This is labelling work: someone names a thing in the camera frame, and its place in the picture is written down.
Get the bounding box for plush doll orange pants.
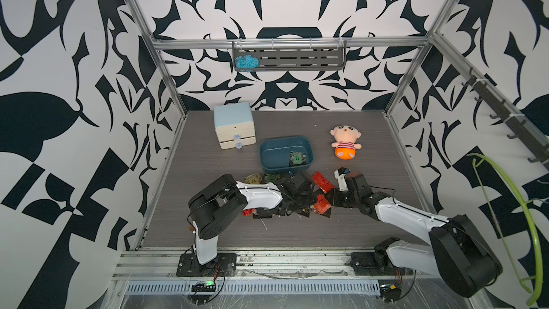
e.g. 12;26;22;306
330;125;362;160

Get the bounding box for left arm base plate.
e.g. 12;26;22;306
176;253;237;278

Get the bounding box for small blue cream drawer cabinet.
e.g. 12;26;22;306
213;102;256;150

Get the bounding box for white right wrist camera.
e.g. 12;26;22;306
334;167;350;192

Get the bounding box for blue crumpled item on shelf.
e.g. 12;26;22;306
234;54;260;72

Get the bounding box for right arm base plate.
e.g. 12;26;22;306
348;252;414;276

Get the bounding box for teal plastic storage box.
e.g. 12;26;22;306
260;136;314;174

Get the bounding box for red foil tea bag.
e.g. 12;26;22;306
242;209;257;216

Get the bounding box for green label tea bag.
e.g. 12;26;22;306
263;174;281;183

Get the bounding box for red long tea sachet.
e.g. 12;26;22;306
313;172;335;194

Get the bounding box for grey perforated wall shelf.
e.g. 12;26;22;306
232;40;347;72

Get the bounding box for yellow label tea bag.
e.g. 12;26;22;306
243;173;263;185

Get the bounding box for green curved hose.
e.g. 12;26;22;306
468;152;544;306

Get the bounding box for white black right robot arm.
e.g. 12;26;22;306
317;169;503;298

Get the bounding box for black wall hook rail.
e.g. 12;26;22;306
462;67;548;170

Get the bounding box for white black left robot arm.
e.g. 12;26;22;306
187;171;317;266

